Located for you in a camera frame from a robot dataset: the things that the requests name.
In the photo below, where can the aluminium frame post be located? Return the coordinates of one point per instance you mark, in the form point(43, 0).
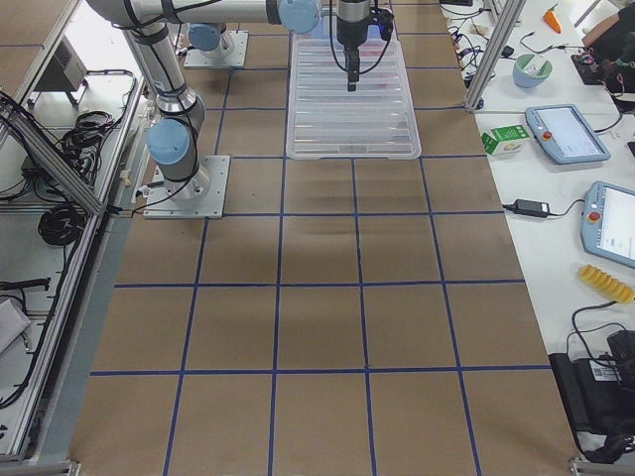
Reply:
point(498, 40)

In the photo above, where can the yellow ridged toy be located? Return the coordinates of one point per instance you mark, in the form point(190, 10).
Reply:
point(605, 283)

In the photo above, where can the clear plastic box lid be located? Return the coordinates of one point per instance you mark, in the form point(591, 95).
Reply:
point(327, 121)

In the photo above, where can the teach pendant tablet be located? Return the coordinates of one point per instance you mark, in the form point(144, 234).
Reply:
point(607, 225)
point(565, 135)

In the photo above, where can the orange carrot toy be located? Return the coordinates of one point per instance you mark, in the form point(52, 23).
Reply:
point(551, 19)

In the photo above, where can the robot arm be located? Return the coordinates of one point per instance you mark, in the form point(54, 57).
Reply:
point(145, 25)

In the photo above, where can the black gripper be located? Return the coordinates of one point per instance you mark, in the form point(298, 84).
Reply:
point(350, 26)

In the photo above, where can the black power adapter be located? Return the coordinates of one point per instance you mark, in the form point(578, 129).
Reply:
point(531, 208)

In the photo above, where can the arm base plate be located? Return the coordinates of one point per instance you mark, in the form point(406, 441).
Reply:
point(230, 52)
point(202, 197)

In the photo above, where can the green white carton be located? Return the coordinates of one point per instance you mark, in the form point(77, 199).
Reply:
point(504, 140)

